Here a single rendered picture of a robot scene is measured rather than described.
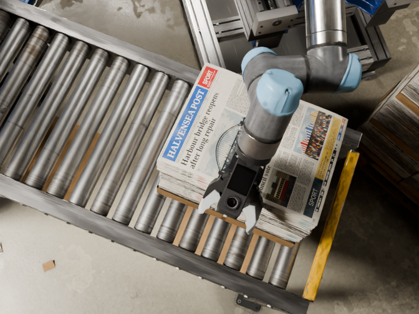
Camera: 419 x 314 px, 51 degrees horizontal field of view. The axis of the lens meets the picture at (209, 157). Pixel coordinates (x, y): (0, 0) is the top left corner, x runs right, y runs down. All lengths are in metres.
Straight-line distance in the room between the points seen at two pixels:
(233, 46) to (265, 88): 1.34
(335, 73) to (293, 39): 1.28
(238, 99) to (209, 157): 0.17
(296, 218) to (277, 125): 0.28
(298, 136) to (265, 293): 0.43
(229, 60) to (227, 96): 0.99
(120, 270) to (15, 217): 0.52
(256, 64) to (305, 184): 0.30
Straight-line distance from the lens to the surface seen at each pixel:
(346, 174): 1.28
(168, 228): 1.19
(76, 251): 2.04
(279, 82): 0.73
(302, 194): 0.97
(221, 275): 1.18
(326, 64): 0.85
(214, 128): 0.99
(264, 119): 0.75
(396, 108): 1.71
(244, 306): 2.00
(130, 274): 1.99
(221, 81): 1.06
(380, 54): 2.20
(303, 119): 1.05
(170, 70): 1.32
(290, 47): 2.10
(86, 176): 1.24
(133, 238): 1.19
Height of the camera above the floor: 1.98
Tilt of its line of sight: 74 degrees down
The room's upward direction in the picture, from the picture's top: 12 degrees clockwise
